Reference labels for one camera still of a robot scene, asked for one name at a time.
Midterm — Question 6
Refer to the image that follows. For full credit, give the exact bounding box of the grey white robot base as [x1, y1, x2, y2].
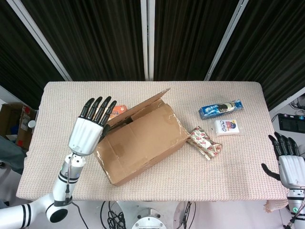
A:
[116, 201, 193, 229]

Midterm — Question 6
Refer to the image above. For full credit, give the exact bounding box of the black pleated curtain panel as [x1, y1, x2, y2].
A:
[0, 0, 65, 109]
[153, 0, 240, 81]
[209, 0, 305, 111]
[21, 0, 146, 81]

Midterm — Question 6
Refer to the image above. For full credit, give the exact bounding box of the white tissue packet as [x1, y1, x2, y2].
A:
[209, 118, 244, 137]

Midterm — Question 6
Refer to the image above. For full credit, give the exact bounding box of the pink waffle tablecloth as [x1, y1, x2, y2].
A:
[16, 81, 288, 213]

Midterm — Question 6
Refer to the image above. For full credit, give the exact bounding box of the white cable bundle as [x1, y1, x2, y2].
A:
[289, 99, 305, 113]

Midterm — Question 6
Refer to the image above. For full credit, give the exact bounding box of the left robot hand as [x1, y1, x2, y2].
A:
[68, 96, 117, 157]

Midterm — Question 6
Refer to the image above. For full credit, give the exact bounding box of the brown cardboard shipping box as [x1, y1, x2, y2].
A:
[92, 87, 191, 187]

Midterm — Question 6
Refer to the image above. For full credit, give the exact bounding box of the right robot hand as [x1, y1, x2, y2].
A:
[261, 132, 305, 190]

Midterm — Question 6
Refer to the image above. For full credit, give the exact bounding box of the blue grey cloth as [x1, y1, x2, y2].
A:
[0, 135, 28, 175]

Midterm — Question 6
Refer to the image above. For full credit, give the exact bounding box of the black floor cable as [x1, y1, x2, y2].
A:
[182, 201, 197, 227]

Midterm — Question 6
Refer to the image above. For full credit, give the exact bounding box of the white partition frame post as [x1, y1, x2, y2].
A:
[269, 87, 305, 112]
[7, 0, 72, 81]
[140, 0, 155, 81]
[204, 0, 250, 81]

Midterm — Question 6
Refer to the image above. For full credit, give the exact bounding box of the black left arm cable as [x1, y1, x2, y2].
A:
[64, 155, 86, 229]

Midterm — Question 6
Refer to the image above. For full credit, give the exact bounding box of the orange biscuit box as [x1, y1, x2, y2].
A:
[94, 104, 128, 122]

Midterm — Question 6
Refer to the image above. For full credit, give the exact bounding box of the blue Oreo cookie pack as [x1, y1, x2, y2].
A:
[199, 99, 245, 120]

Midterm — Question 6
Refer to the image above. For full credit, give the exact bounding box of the black floor device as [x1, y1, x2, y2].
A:
[278, 113, 305, 131]

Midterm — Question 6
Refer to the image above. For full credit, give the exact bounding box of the black cable bundle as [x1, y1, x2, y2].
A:
[100, 201, 127, 229]

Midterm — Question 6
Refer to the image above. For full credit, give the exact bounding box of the open cardboard floor box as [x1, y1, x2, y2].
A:
[0, 103, 38, 148]

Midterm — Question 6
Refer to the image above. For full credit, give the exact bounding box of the gold red snack pack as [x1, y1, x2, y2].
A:
[185, 125, 223, 161]

